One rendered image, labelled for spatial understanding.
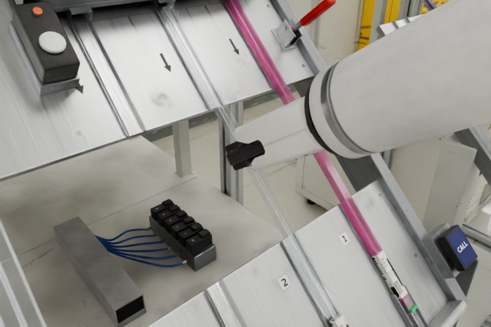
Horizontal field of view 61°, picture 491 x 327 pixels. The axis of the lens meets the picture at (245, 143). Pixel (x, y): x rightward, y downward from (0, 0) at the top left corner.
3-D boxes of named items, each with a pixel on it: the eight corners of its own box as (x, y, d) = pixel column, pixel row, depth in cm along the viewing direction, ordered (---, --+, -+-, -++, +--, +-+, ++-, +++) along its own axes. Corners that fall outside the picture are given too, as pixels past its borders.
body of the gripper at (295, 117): (364, 60, 39) (291, 98, 49) (291, 85, 33) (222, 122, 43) (395, 133, 39) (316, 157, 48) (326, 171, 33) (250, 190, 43)
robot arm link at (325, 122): (377, 47, 37) (352, 60, 40) (313, 68, 32) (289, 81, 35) (413, 133, 37) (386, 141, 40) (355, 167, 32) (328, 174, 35)
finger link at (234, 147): (259, 131, 46) (228, 144, 51) (237, 139, 44) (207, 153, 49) (270, 158, 46) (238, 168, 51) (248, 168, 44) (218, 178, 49)
